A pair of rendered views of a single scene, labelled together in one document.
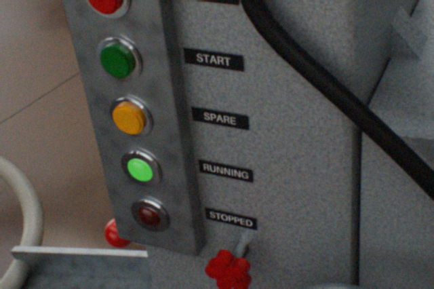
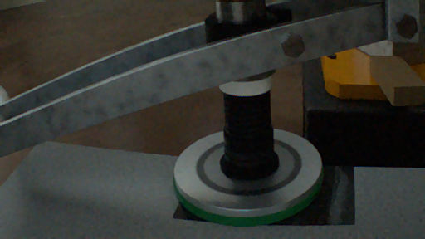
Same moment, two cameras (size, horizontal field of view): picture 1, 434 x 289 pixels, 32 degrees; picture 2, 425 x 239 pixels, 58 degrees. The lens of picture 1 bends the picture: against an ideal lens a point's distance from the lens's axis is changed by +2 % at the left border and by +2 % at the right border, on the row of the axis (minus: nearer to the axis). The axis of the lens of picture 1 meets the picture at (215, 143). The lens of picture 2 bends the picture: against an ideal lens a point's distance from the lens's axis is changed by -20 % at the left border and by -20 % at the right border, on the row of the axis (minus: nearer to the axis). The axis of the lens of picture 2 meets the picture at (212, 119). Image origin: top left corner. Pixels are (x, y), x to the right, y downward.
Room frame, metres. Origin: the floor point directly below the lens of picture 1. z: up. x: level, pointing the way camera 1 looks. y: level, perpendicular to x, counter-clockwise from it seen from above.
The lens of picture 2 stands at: (0.08, 0.20, 1.22)
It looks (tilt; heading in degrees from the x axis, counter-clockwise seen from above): 28 degrees down; 336
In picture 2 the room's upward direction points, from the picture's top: 5 degrees counter-clockwise
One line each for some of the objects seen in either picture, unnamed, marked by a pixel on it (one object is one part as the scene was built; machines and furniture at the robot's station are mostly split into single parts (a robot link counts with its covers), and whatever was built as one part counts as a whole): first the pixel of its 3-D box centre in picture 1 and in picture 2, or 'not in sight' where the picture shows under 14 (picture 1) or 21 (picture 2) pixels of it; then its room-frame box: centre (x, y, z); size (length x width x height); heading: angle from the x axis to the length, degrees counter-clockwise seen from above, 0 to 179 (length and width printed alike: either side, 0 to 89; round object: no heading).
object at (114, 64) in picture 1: (118, 60); not in sight; (0.48, 0.06, 1.42); 0.03 x 0.01 x 0.03; 63
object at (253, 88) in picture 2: not in sight; (245, 71); (0.56, -0.06, 0.99); 0.07 x 0.07 x 0.04
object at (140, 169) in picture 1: (141, 167); not in sight; (0.48, 0.06, 1.32); 0.02 x 0.01 x 0.02; 63
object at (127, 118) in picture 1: (129, 118); not in sight; (0.48, 0.06, 1.37); 0.03 x 0.01 x 0.03; 63
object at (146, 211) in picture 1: (150, 215); not in sight; (0.48, 0.06, 1.27); 0.02 x 0.01 x 0.02; 63
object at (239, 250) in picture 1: (234, 260); not in sight; (0.45, 0.00, 1.24); 0.04 x 0.04 x 0.04; 63
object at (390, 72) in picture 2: not in sight; (397, 79); (0.72, -0.59, 0.81); 0.20 x 0.10 x 0.05; 152
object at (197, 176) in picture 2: not in sight; (250, 167); (0.56, -0.06, 0.84); 0.21 x 0.21 x 0.01
